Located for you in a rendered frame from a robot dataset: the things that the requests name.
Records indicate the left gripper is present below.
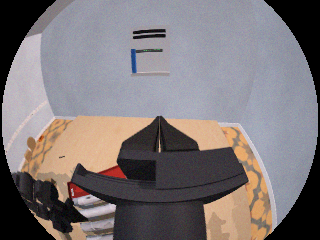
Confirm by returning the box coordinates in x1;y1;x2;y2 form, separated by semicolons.
63;197;89;224

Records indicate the red rectangular tray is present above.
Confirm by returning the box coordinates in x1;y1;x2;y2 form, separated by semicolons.
67;165;126;200

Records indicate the brown cardboard box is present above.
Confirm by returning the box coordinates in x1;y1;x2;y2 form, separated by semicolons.
45;178;56;187

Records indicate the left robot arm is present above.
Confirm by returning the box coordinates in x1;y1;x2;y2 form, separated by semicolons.
11;171;73;233

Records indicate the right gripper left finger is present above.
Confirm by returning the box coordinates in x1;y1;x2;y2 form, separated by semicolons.
119;116;160;152

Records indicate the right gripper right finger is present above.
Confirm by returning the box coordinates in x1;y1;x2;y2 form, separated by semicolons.
160;116;200;152

